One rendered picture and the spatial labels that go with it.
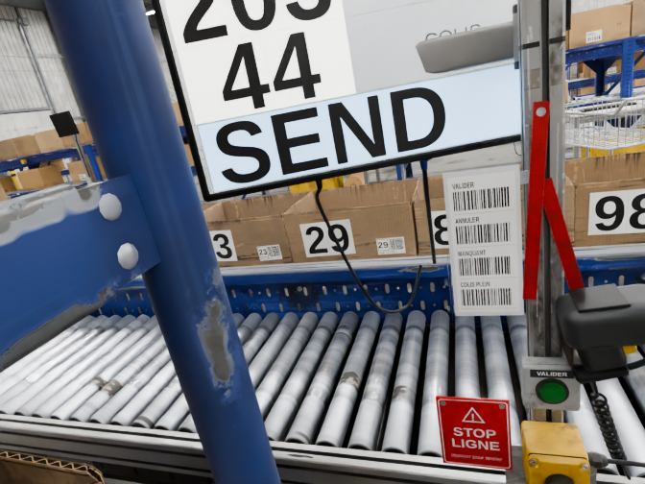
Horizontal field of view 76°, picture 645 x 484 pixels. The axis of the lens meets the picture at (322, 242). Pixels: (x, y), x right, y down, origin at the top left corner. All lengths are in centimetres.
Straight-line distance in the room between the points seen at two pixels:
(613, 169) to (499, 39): 95
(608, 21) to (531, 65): 533
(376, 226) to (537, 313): 68
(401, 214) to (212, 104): 72
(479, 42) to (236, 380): 53
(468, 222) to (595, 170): 98
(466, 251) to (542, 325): 14
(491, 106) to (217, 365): 54
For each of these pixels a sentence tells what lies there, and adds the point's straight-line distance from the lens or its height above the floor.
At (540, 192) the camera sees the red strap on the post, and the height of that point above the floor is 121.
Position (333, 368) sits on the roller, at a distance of 105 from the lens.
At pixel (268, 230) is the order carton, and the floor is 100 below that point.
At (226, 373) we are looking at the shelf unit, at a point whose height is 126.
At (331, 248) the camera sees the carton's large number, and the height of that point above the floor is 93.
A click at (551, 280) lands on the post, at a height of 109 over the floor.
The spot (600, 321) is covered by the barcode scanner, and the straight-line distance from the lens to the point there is 55.
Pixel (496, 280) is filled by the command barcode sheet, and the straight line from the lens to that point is 58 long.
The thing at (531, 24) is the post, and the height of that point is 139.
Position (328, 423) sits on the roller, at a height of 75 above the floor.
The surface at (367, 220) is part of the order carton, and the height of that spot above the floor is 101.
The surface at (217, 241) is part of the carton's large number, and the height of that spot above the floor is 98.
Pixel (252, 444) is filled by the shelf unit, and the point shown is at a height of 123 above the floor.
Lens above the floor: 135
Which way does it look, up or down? 19 degrees down
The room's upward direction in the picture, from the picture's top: 11 degrees counter-clockwise
